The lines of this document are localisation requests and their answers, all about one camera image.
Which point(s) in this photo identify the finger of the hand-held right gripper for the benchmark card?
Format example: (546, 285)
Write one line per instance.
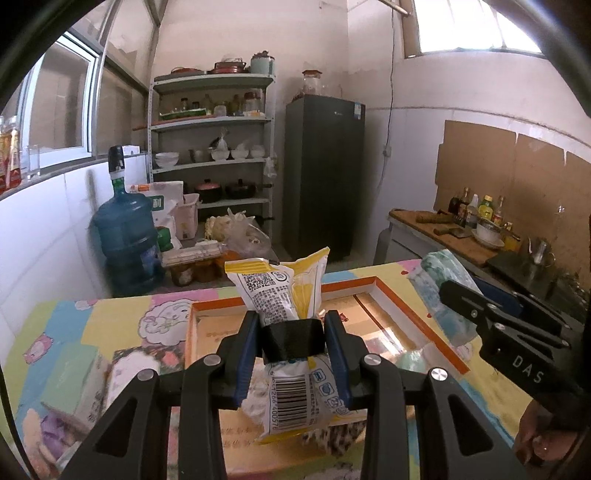
(503, 295)
(466, 304)

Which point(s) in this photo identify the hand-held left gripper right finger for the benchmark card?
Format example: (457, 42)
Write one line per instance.
(341, 369)

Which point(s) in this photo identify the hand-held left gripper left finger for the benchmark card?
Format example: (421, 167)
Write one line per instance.
(244, 369)

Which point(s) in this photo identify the orange cardboard box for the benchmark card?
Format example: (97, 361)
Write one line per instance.
(383, 323)

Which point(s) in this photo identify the leopard print cloth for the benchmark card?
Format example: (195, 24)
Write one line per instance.
(339, 434)

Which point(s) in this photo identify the green puff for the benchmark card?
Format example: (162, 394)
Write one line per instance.
(413, 361)

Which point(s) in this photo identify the yellow-white snack packet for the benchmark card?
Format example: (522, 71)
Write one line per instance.
(277, 290)

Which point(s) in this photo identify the large white floral tissue pack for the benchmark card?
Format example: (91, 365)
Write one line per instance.
(138, 378)

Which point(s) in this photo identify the plush doll with purple dress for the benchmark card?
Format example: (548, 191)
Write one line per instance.
(62, 427)

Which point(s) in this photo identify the person's right hand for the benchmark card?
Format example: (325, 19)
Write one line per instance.
(545, 438)

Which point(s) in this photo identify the black induction cooker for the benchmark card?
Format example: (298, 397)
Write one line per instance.
(512, 272)

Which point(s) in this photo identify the yellow jar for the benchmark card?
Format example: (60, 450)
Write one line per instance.
(511, 240)

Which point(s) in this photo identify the metal teapot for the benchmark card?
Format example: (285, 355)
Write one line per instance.
(540, 253)

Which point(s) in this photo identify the white bowl on counter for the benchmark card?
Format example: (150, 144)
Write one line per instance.
(487, 236)

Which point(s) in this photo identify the cleaver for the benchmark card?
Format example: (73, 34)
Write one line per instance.
(452, 231)

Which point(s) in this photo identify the amber bottle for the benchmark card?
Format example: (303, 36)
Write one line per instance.
(497, 212)

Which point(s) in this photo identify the white bottle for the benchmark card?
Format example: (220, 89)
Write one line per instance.
(472, 214)

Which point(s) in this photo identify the yellow oil bottle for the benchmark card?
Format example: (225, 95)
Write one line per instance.
(485, 210)

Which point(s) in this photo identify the grey kitchen counter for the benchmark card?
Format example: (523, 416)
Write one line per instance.
(406, 240)

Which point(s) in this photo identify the wooden rolling pin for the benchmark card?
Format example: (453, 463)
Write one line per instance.
(429, 217)

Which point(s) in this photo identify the dark sauce bottle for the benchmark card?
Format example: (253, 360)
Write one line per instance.
(459, 203)

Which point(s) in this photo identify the pack of brown jars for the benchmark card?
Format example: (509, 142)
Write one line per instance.
(198, 273)

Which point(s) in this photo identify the dried noodle bundle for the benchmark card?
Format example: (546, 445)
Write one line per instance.
(191, 254)

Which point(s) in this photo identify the brown cardboard sheet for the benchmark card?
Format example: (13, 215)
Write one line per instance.
(508, 161)

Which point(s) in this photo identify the plastic bag of vegetables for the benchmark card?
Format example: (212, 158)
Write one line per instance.
(240, 235)

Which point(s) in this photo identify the colourful patchwork cartoon blanket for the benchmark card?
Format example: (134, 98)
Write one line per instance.
(115, 314)

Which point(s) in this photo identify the green packet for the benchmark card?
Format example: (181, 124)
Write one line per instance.
(164, 239)

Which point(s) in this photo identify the pink plastic bin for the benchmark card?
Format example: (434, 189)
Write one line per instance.
(188, 217)

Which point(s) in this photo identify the blue water jug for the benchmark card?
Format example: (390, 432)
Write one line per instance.
(127, 244)

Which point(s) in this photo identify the black cooking pot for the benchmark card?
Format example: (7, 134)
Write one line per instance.
(242, 190)

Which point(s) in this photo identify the red cooking pot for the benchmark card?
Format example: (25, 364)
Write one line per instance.
(207, 191)

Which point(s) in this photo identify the dark refrigerator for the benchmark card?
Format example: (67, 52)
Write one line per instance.
(323, 184)

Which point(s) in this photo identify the white flour sack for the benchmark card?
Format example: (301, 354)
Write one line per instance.
(161, 203)

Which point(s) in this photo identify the hanging plastic bag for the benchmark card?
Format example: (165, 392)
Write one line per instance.
(270, 167)

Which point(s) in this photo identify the metal cup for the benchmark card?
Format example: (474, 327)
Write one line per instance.
(196, 155)

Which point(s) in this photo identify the stacked white bowls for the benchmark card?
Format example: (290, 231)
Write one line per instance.
(167, 160)

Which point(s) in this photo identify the black water pump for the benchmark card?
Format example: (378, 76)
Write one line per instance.
(116, 161)

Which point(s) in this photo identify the grey metal shelf rack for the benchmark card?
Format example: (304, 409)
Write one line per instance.
(150, 138)

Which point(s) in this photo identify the green tray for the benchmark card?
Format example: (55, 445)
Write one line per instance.
(182, 114)

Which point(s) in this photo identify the red-lidded jar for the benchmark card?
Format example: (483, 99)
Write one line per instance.
(252, 102)

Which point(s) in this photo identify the glass jar with brown lid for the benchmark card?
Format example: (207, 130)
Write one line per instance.
(311, 83)

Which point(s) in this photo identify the clear glass cup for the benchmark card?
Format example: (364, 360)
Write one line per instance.
(34, 161)

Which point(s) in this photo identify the red basket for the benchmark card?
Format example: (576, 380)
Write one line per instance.
(229, 67)

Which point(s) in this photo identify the teal canister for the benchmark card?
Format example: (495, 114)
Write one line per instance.
(262, 64)

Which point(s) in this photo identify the metal ceiling rod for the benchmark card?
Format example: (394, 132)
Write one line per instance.
(397, 5)

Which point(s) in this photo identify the red drink bottle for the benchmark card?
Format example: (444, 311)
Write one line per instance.
(3, 157)
(14, 157)

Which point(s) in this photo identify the aluminium sliding window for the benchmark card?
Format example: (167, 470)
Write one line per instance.
(94, 92)

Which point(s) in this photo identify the high wall window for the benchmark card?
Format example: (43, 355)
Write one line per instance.
(461, 27)

